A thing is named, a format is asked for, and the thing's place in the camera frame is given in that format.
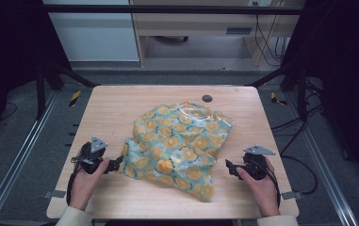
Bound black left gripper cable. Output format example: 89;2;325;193
65;155;85;205

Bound person's left hand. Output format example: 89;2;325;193
69;157;110;212

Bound person's right hand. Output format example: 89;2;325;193
235;155;281;218

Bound yellow black hazard tape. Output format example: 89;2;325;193
269;91;288;106
69;90;82;108

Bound white cabinet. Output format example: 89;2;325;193
41;0;140;62

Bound thin black floor cable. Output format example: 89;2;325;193
0;101;19;121

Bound black curtain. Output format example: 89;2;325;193
0;0;72;149
281;0;359;192

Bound green orange-flowered garment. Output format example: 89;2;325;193
119;101;235;202

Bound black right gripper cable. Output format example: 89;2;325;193
251;159;283;209

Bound black metal frame strut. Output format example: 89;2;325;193
35;59;102;121
248;61;309;122

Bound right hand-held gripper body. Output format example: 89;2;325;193
241;144;277;182

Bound aluminium floor rail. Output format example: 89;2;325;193
0;89;59;226
285;91;359;226

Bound black floor cables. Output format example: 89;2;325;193
270;78;324;196

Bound black hanging cables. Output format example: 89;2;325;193
252;1;290;68

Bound grey metal table bracket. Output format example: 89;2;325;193
281;190;303;201
42;189;67;200

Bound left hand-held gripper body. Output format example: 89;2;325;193
71;135;109;175

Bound black metal frame crossbar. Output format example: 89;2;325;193
41;4;304;16

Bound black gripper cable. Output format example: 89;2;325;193
251;159;283;209
65;155;85;205

